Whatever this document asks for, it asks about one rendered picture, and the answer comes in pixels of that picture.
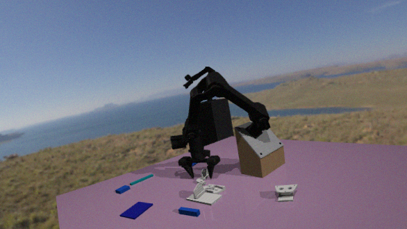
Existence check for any small blue block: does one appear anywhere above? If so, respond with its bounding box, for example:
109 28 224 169
115 185 130 194

